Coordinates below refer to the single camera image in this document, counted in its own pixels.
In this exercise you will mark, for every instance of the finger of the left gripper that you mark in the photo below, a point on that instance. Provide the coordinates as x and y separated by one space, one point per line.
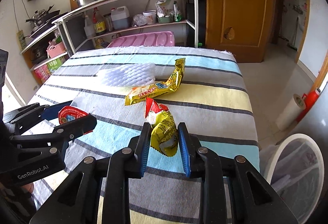
63 134
51 112

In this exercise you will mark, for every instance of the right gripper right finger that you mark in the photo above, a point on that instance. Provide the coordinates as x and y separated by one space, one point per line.
187 149

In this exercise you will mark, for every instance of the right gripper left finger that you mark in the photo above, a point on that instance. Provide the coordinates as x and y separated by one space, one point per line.
141 150

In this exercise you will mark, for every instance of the red lid plastic cup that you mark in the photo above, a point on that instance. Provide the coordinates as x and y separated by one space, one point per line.
69 116

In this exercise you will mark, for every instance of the yellow red snack bag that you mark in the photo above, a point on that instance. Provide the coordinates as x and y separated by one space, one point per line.
164 136

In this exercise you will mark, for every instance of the white trash bin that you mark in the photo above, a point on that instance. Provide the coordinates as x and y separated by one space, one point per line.
294 175

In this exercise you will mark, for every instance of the person's left hand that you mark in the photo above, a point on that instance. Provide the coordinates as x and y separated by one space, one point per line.
28 188

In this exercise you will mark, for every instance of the striped tablecloth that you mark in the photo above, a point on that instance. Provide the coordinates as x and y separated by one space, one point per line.
212 101

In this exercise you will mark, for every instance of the gold yellow snack wrapper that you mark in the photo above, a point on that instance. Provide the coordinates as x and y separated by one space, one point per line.
141 93

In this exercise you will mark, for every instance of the pink storage basket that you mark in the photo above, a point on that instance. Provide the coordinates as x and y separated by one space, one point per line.
54 49

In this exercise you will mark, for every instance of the white foam fruit net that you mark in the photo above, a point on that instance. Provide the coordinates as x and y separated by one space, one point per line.
129 75

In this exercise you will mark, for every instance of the black pan on stove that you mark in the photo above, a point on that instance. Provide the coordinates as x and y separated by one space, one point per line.
42 20

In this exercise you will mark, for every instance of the pink plastic tray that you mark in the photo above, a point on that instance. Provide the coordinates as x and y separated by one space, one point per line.
163 38

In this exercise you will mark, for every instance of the cooking oil bottle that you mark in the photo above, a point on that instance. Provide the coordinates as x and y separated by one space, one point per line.
99 22

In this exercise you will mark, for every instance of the white paper roll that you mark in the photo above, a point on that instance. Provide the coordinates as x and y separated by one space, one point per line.
291 111

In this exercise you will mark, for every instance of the white plastic jug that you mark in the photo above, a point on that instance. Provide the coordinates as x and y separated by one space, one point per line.
120 18

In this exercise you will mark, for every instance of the translucent bin liner bag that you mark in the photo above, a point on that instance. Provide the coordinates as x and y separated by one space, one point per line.
294 177

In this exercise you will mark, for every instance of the white metal shelf rack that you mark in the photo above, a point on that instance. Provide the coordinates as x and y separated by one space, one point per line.
84 28

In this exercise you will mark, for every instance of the red fire extinguisher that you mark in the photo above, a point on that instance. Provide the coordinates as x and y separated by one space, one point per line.
309 100

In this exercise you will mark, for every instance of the silver refrigerator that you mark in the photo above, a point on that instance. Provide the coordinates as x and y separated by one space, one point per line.
314 124

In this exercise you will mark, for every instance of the wooden door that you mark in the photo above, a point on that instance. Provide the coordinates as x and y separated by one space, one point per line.
241 27

